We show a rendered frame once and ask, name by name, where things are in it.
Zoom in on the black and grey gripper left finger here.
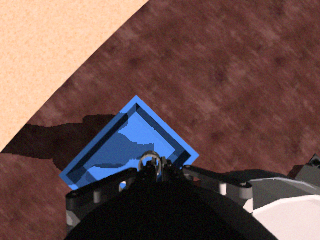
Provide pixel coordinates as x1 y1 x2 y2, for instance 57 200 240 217
65 157 157 235

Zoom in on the blue open crate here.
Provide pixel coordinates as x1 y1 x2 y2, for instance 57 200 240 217
59 95 198 190

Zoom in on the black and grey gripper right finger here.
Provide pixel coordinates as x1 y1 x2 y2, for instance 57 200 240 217
161 156 253 215

